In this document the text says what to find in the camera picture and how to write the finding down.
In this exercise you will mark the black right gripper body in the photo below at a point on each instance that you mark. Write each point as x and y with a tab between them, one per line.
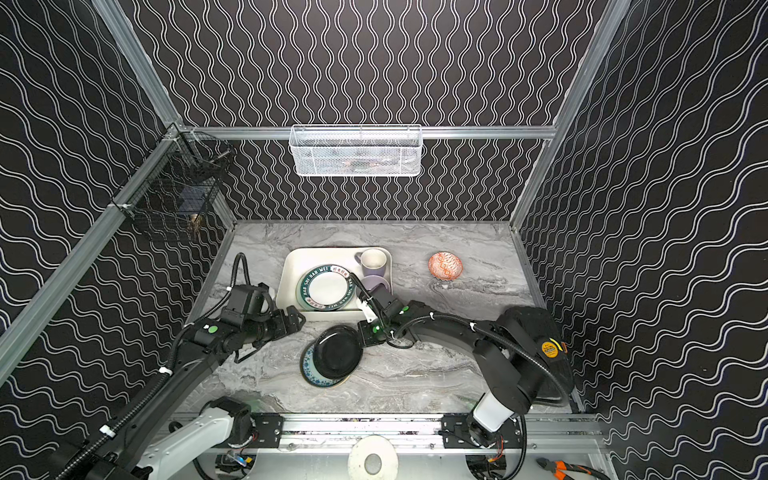
372	330

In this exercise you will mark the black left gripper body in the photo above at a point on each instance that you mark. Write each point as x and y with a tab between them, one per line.
280	322

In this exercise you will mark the lilac ceramic bowl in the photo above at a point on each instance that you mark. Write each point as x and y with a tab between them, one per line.
375	283

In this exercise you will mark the black round plate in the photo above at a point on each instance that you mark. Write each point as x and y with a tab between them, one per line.
337	352

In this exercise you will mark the white plate green rim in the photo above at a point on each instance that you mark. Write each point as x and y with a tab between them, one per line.
325	288

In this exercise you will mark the lilac mug white inside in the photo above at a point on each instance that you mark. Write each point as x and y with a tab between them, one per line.
373	261

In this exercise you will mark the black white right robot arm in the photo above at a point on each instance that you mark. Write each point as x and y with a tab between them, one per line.
520	355

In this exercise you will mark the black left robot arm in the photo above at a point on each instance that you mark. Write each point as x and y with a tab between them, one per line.
247	316

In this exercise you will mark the white plastic bin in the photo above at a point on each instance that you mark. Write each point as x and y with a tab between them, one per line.
301	260

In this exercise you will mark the blue patterned plate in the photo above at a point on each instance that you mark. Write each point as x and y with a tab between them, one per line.
310	373

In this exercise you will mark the red patterned bowl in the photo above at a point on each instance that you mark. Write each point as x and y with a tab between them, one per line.
445	266

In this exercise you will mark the white tape roll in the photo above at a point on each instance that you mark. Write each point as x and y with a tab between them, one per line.
373	457

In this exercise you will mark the yellow tape measure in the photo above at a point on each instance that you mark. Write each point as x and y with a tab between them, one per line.
553	350

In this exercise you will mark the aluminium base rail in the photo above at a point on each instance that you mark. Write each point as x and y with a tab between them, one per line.
415	433

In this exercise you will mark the black wire basket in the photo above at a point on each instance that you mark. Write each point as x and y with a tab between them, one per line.
177	200

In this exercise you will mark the clear wall basket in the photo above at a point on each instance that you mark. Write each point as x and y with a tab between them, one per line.
376	150

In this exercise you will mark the orange handled pliers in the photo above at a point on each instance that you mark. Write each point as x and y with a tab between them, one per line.
562	470

